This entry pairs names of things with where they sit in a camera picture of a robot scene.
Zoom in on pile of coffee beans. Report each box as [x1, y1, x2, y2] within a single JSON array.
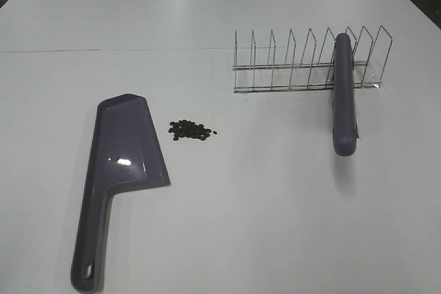
[[168, 119, 218, 141]]

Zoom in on purple plastic dustpan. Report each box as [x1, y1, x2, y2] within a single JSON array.
[[70, 94, 170, 293]]

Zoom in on purple hand brush black bristles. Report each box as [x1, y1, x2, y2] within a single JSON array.
[[332, 33, 358, 156]]

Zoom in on chrome wire dish rack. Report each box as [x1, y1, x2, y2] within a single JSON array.
[[232, 25, 393, 94]]

